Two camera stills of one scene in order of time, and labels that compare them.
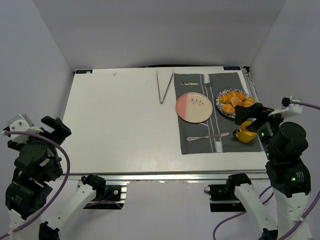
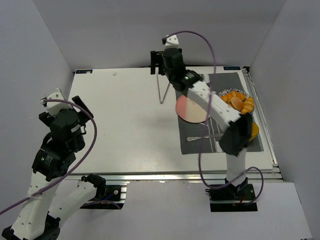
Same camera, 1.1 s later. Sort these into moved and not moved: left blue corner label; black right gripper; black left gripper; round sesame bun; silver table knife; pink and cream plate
Moved: black right gripper; black left gripper
Not moved: left blue corner label; pink and cream plate; round sesame bun; silver table knife
